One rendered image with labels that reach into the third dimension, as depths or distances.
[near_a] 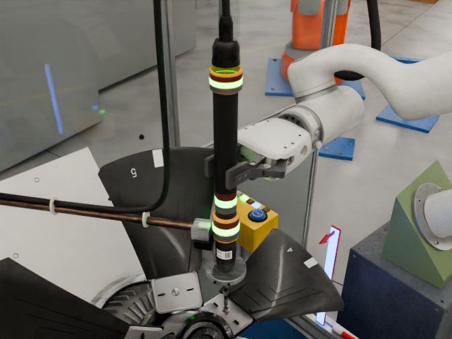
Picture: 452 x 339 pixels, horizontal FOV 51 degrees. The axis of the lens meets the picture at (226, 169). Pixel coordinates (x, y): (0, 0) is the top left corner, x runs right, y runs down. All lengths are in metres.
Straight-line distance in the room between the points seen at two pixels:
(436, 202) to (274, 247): 0.51
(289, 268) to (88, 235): 0.43
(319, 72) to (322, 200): 2.42
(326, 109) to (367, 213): 2.38
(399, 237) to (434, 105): 0.67
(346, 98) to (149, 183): 0.38
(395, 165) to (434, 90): 2.97
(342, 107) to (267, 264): 0.37
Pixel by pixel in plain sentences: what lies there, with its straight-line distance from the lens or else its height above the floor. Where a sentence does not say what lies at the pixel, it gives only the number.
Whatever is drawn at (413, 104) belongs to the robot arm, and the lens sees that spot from 0.77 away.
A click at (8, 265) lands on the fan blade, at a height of 1.43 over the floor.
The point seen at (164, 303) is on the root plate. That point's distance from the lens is 0.88.
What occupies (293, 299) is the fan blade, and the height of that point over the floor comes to 1.17.
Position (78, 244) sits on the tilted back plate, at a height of 1.22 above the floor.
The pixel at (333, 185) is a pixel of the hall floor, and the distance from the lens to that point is 3.36.
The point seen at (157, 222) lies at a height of 1.39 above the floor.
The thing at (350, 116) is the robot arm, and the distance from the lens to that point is 0.85.
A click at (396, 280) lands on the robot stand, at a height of 0.92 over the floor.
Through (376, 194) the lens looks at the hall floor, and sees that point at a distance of 3.35.
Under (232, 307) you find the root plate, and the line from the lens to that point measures 0.92.
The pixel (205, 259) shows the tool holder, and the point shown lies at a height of 1.33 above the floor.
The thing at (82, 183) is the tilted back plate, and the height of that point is 1.31.
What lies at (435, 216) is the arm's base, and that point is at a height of 1.11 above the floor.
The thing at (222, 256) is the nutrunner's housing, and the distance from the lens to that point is 0.78.
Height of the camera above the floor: 1.89
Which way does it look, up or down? 33 degrees down
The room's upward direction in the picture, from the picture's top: straight up
